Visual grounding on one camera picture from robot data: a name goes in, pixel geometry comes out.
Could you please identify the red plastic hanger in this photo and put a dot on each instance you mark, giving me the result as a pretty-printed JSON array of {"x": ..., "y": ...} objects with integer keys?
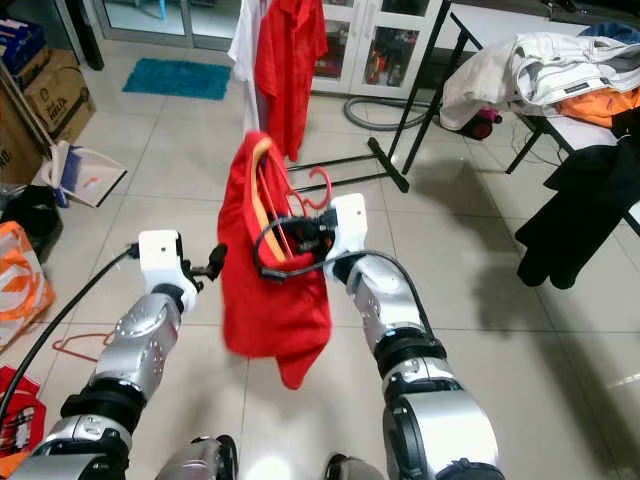
[{"x": 320, "y": 190}]

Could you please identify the red navy jersey shirt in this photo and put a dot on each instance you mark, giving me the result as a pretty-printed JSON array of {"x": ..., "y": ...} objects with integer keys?
[{"x": 275, "y": 300}]

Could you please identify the black shirt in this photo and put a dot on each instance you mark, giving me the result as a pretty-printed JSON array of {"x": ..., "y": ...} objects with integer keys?
[{"x": 580, "y": 220}]

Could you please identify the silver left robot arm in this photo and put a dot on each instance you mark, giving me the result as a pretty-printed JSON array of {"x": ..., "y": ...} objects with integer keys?
[{"x": 140, "y": 350}]

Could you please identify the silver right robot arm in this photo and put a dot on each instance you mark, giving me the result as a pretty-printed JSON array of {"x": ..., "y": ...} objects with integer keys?
[{"x": 420, "y": 360}]

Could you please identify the thin red hanger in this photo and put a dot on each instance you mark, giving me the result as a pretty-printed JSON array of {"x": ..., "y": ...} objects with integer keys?
[{"x": 95, "y": 348}]

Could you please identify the black clothes rack base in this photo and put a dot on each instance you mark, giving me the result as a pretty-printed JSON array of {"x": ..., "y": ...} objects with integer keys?
[{"x": 390, "y": 165}]

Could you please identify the black plastic bag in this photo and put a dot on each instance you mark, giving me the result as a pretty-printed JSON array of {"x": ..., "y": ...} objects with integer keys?
[{"x": 40, "y": 220}]

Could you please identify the plain red shirt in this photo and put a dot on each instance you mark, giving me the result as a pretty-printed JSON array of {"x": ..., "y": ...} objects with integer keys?
[{"x": 290, "y": 70}]

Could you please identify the orange white shopping bag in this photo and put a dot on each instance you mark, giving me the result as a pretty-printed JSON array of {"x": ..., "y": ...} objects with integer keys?
[{"x": 22, "y": 285}]

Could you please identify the grey robot left foot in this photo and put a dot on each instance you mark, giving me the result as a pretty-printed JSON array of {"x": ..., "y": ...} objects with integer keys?
[{"x": 205, "y": 460}]

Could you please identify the grey robot foot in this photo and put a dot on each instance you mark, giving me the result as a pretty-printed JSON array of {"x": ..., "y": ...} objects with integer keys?
[
  {"x": 355, "y": 470},
  {"x": 205, "y": 460}
]

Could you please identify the teal floor mat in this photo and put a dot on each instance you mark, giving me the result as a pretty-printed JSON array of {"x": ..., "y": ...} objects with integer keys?
[{"x": 175, "y": 78}]

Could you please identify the white glass-door cabinet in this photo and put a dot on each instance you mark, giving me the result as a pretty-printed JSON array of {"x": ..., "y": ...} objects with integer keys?
[{"x": 380, "y": 50}]

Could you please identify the black pink vacuum cleaner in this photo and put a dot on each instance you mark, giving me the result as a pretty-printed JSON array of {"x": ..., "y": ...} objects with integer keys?
[{"x": 480, "y": 125}]

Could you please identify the large printed cardboard box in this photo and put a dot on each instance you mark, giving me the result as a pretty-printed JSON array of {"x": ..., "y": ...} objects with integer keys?
[{"x": 20, "y": 150}]

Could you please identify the small printed cardboard box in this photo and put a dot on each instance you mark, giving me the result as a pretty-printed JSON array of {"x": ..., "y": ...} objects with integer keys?
[{"x": 60, "y": 95}]

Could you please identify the red plaid-trimmed shirt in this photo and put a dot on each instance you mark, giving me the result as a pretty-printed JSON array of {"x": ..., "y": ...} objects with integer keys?
[{"x": 20, "y": 410}]

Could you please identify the grey robot right foot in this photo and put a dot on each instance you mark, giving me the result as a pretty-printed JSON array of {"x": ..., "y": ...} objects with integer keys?
[{"x": 355, "y": 470}]

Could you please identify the glass sliding door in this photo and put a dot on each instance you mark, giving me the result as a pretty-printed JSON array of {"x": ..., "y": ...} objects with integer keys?
[{"x": 160, "y": 22}]

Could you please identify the beige jacket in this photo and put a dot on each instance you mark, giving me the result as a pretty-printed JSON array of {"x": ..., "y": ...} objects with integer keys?
[{"x": 500, "y": 75}]

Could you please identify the black metal shelf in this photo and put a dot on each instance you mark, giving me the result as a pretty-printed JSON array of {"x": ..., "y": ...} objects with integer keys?
[{"x": 85, "y": 35}]

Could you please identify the blue printed carton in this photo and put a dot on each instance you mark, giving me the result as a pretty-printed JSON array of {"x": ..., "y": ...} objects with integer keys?
[{"x": 22, "y": 42}]

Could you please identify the white table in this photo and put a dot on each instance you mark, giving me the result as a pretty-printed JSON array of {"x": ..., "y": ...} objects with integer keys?
[{"x": 580, "y": 130}]

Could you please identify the orange garment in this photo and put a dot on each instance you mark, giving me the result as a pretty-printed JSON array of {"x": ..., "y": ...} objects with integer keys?
[{"x": 600, "y": 105}]

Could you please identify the blue garment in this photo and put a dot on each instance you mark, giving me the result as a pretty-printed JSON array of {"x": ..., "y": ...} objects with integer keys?
[{"x": 610, "y": 33}]

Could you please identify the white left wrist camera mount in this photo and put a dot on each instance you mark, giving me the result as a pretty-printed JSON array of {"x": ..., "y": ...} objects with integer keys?
[{"x": 160, "y": 255}]

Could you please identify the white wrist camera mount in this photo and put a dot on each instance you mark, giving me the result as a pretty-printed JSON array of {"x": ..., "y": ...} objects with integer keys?
[
  {"x": 160, "y": 255},
  {"x": 350, "y": 225}
]

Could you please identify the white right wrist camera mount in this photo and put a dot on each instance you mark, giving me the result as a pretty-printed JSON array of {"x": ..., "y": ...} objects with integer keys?
[{"x": 350, "y": 225}]

